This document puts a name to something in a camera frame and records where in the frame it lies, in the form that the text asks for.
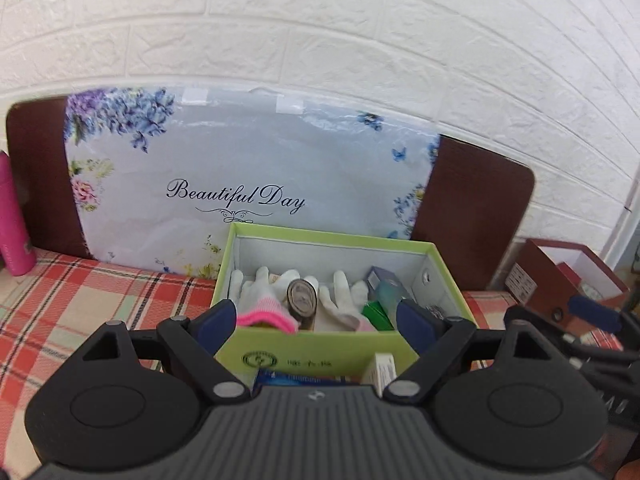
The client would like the brown cardboard box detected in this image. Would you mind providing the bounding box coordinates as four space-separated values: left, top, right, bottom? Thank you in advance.
504 238 632 337

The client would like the small blue box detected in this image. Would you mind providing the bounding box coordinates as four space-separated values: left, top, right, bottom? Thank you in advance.
364 265 402 302

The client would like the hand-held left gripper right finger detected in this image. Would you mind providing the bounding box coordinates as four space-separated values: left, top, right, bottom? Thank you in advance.
383 298 567 405

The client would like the teal green box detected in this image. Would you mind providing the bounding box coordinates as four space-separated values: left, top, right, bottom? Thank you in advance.
375 282 417 314

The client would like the white glove pink cuff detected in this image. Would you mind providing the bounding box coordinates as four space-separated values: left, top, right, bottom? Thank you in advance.
228 266 302 334
317 269 379 333

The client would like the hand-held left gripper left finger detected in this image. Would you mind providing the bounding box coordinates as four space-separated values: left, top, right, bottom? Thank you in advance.
81 299 251 406

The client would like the bright green box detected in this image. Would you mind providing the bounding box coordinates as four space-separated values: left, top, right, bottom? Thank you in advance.
361 302 402 333

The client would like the white orange box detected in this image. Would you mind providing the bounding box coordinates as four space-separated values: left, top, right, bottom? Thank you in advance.
360 352 399 397

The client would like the brown wooden board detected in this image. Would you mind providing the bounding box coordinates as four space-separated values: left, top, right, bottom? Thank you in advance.
5 100 537 292

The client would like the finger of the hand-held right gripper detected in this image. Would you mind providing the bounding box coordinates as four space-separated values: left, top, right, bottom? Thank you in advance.
502 304 640 377
570 294 640 335

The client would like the floral printed plastic package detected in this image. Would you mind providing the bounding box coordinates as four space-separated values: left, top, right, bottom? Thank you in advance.
63 85 442 279

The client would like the blue toothpaste box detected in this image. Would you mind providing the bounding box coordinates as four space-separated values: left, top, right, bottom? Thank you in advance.
252 368 362 392

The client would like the brown tape roll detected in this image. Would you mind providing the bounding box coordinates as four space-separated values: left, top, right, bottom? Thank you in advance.
285 279 321 332

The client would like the plaid tablecloth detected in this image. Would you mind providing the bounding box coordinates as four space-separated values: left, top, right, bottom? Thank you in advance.
0 247 640 480

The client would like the lime green storage box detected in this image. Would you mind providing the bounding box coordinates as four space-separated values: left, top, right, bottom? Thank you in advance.
210 222 479 392

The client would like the pink thermos bottle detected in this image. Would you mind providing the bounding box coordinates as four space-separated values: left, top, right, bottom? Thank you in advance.
0 150 38 278

